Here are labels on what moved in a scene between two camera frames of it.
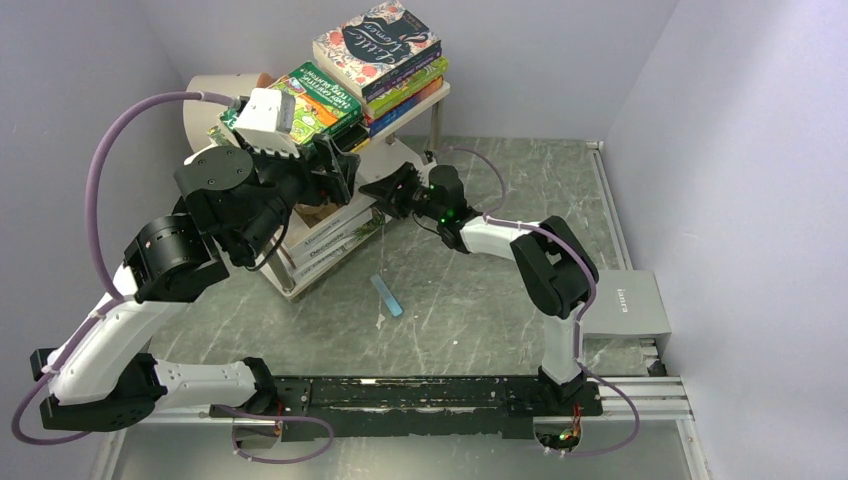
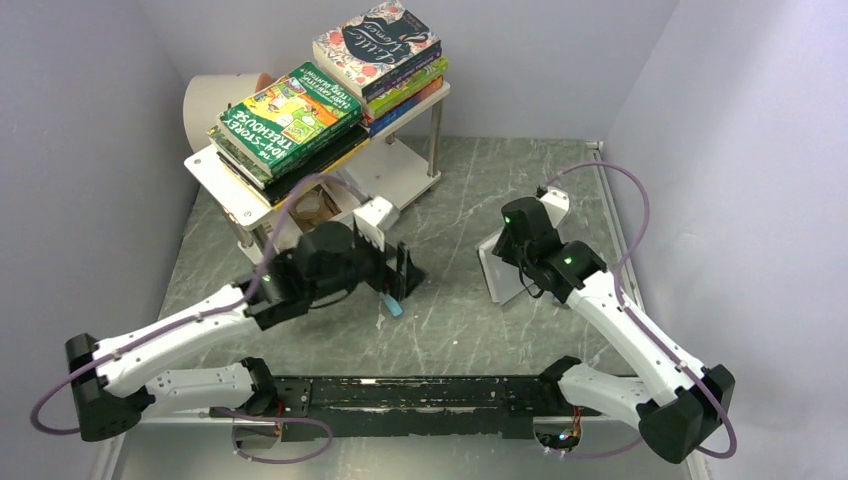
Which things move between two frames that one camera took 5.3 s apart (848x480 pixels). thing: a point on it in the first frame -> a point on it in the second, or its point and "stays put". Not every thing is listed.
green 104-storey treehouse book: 320,105 stays put
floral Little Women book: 376,45 stays put
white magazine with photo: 308,218 stays put
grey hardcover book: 627,303 -> 502,274
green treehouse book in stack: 378,103 stays put
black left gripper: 336,183 -> 400,282
